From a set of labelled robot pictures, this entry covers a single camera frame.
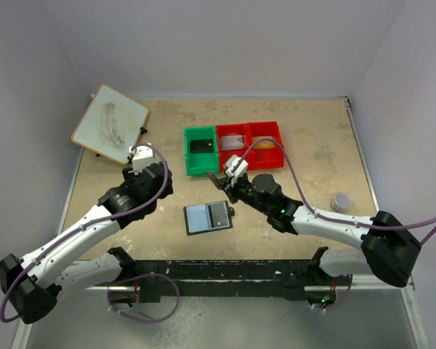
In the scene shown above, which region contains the black card in green bin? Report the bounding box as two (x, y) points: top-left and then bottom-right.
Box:
(189, 139), (214, 153)

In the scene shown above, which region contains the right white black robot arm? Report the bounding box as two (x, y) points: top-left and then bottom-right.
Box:
(207, 172), (421, 287)

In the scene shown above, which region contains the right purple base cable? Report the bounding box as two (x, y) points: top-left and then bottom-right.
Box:
(310, 274), (354, 313)

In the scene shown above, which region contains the black card in right sleeve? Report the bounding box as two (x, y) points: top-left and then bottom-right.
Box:
(208, 201), (232, 230)

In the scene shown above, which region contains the right red plastic bin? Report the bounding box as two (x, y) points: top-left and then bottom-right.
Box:
(246, 121), (285, 170)

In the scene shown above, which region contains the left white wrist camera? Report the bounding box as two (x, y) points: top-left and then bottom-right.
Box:
(128, 143), (155, 175)

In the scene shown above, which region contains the orange card in red bin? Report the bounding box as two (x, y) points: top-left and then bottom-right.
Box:
(252, 135), (275, 150)

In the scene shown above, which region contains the silver card in red bin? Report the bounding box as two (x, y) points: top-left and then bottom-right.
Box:
(220, 135), (246, 151)

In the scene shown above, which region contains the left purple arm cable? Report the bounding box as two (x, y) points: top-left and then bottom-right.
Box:
(0, 144), (168, 323)

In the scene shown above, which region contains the red plastic bin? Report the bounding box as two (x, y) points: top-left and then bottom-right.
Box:
(216, 124), (251, 172)
(246, 121), (285, 170)

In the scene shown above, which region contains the small whiteboard with wooden frame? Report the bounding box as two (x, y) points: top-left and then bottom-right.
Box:
(71, 84), (149, 164)

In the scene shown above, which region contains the green plastic bin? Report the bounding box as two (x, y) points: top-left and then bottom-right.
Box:
(184, 126), (219, 177)

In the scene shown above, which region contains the middle red plastic bin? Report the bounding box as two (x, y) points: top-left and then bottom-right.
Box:
(216, 124), (251, 172)

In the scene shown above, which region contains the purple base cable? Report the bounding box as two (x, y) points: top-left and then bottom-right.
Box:
(106, 273), (181, 324)
(310, 274), (354, 313)

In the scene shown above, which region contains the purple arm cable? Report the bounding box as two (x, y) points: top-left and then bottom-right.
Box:
(0, 144), (168, 323)
(239, 138), (436, 246)

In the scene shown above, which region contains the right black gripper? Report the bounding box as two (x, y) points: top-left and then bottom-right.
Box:
(216, 173), (270, 216)

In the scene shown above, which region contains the black card holder wallet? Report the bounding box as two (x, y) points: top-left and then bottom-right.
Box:
(183, 201), (235, 236)

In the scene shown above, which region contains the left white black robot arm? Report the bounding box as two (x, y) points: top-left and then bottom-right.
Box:
(0, 161), (173, 324)

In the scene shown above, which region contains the small round grey object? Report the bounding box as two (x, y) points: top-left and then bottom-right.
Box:
(331, 192), (354, 213)

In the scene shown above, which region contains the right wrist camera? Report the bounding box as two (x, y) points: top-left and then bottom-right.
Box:
(225, 155), (249, 187)

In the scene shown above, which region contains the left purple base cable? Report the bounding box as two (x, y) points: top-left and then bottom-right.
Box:
(106, 273), (181, 324)

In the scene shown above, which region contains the aluminium frame rail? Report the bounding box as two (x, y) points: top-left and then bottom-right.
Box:
(86, 274), (416, 295)

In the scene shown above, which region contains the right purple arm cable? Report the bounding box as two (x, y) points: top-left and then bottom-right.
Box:
(239, 138), (436, 246)

